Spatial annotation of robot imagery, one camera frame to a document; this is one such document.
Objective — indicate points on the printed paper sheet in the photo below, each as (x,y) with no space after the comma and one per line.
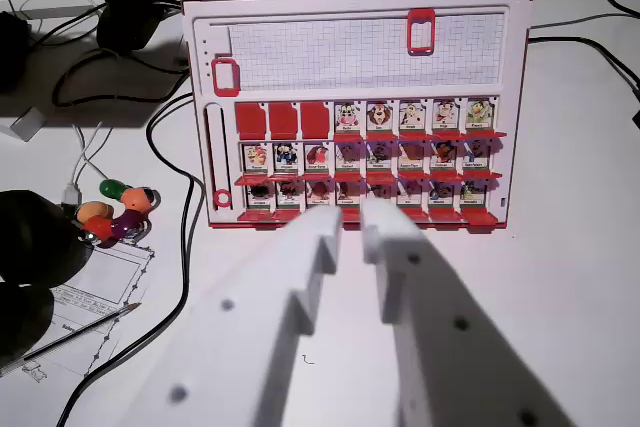
(112,277)

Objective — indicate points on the colourful bead toy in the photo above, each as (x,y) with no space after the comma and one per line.
(132,199)

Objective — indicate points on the red-rimmed white game board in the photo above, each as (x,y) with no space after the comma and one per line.
(350,57)

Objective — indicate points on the small white box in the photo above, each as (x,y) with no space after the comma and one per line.
(25,124)

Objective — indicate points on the clear ballpoint pen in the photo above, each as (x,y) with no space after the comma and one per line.
(75,334)

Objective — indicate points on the black padded object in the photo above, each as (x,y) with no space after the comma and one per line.
(35,242)

